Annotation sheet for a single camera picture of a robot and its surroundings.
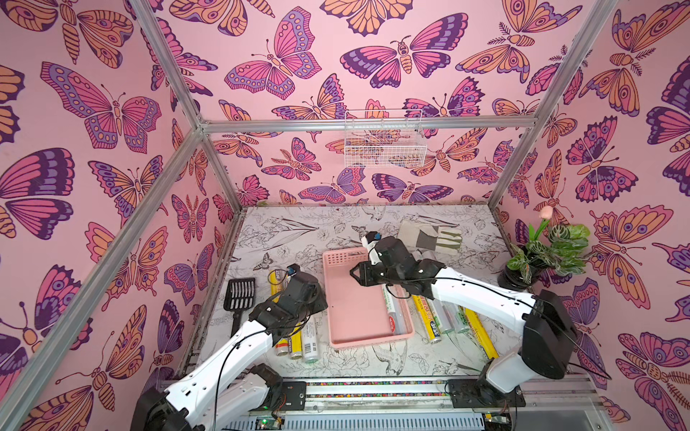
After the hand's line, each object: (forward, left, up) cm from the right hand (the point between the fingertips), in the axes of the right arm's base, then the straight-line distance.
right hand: (348, 276), depth 78 cm
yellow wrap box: (-11, -41, -14) cm, 44 cm away
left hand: (-3, +8, -6) cm, 10 cm away
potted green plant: (+6, -58, +7) cm, 59 cm away
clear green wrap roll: (-7, -33, -13) cm, 37 cm away
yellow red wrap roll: (-7, -25, -14) cm, 30 cm away
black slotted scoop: (+1, +38, -17) cm, 42 cm away
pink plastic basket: (-4, -3, -21) cm, 21 cm away
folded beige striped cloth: (+26, -31, -17) cm, 44 cm away
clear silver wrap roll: (-2, -15, -14) cm, 20 cm away
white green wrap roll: (-14, +11, -14) cm, 23 cm away
